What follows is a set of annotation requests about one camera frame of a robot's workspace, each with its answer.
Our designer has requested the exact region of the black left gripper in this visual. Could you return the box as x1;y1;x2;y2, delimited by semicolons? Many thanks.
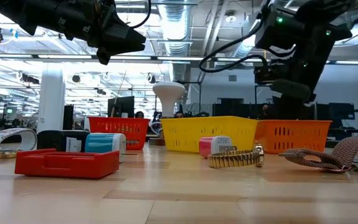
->
51;0;147;66

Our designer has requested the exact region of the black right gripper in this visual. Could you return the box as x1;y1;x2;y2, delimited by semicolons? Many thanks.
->
253;62;313;121

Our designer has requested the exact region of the maroon braided watch band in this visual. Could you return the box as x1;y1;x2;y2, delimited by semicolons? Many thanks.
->
278;134;358;174

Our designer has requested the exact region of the teal and white charger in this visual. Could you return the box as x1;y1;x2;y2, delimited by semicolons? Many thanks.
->
85;133;140;164

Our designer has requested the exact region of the black charger with white label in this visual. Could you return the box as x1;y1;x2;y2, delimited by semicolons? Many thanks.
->
36;129;90;153

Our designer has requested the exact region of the red plastic tray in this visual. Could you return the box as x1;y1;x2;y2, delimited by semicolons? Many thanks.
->
14;148;121;180

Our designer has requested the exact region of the black monitor on arm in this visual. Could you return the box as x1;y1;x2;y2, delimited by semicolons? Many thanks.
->
314;102;358;131

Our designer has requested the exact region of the orange plastic basket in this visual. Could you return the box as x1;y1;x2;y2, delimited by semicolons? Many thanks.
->
255;119;333;156

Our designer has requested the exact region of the long ceiling light bar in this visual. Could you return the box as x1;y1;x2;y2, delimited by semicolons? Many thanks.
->
0;54;358;66

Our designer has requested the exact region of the black monitor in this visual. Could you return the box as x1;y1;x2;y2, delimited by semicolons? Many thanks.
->
107;96;135;118

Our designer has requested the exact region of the white mushroom-shaped lamp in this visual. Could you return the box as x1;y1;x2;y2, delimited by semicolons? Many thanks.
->
152;81;186;118

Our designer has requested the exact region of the white pillar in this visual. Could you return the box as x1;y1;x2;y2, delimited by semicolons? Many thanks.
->
37;63;67;133

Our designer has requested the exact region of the red plastic basket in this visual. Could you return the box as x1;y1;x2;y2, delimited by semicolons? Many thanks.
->
88;116;151;151

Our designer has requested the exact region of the black tall speaker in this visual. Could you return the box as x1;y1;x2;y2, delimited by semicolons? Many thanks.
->
62;105;75;131

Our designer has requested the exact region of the pink and white charger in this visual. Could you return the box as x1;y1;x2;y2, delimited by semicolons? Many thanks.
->
198;135;238;159

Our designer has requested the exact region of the yellow plastic basket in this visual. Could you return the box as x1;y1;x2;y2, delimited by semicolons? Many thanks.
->
160;116;260;154

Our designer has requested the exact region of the black metal frame stand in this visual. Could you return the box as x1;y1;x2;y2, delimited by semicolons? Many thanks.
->
254;83;275;113

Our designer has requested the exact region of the silver corrugated air duct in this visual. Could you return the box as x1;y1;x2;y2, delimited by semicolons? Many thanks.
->
158;0;193;57

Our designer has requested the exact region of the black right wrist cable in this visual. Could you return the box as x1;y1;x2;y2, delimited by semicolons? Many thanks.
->
198;18;272;74

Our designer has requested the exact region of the silver slanted air duct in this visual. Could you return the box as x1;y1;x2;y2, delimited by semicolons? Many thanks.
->
231;27;257;58

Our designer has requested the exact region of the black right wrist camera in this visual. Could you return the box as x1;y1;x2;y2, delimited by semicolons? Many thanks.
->
254;4;296;51

